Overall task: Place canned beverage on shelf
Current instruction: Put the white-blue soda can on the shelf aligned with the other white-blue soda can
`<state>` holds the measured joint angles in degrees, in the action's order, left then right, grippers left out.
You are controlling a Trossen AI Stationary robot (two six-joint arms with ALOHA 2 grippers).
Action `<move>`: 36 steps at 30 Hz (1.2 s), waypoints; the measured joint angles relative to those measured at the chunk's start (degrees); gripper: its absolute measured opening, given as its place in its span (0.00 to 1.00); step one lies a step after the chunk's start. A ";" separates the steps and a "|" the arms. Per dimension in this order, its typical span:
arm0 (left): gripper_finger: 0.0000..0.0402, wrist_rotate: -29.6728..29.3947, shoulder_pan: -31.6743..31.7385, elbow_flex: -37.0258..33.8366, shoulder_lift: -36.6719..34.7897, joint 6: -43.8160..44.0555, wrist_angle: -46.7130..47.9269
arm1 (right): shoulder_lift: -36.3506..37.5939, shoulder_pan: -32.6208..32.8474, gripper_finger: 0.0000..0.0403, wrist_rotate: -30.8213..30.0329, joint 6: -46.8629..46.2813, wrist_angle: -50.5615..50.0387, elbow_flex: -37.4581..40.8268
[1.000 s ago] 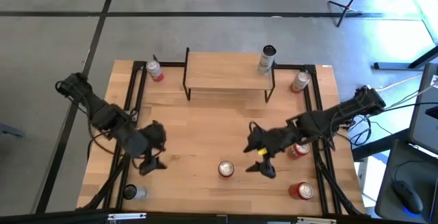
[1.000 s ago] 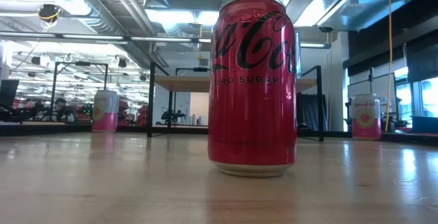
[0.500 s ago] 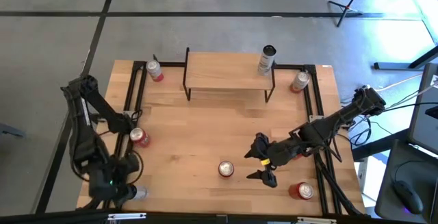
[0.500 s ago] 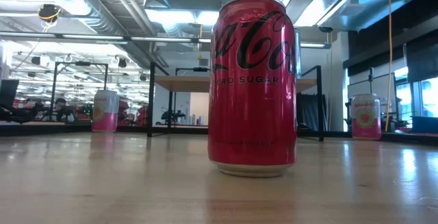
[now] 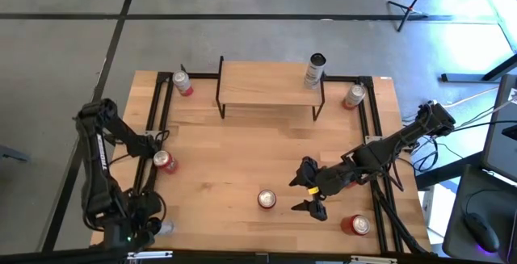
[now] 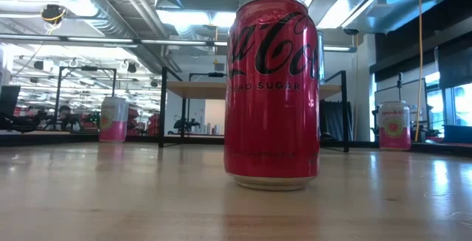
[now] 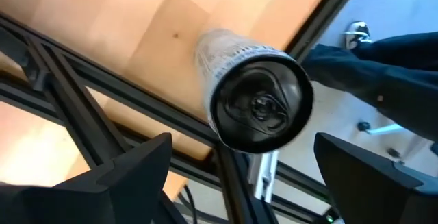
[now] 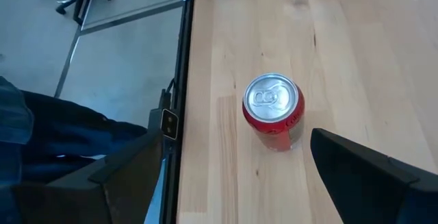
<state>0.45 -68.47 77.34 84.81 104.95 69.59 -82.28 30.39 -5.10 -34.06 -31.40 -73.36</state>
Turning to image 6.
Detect black yellow cable reel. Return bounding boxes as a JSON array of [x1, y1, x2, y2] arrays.
[[40, 4, 67, 24]]

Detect pink white Spindrift can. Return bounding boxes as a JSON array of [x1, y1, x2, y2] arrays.
[[378, 100, 412, 151], [98, 96, 129, 143]]

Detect silver spiral ventilation duct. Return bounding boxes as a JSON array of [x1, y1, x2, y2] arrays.
[[31, 0, 174, 74]]

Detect red Coca-Cola Zero can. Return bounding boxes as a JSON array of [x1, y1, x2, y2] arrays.
[[223, 0, 321, 192]]

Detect black computer monitor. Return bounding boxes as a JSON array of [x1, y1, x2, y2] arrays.
[[0, 85, 21, 116]]

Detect black metal rig frame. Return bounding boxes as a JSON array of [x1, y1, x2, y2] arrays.
[[53, 66, 118, 130]]

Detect long ceiling light tube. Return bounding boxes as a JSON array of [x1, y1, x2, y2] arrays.
[[0, 33, 229, 47]]

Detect wooden shelf black metal frame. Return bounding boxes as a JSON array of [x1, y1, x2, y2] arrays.
[[158, 66, 350, 153]]

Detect person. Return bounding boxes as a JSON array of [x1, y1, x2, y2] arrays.
[[55, 104, 82, 131]]

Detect yellow cable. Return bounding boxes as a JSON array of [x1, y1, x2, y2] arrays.
[[414, 0, 424, 142]]

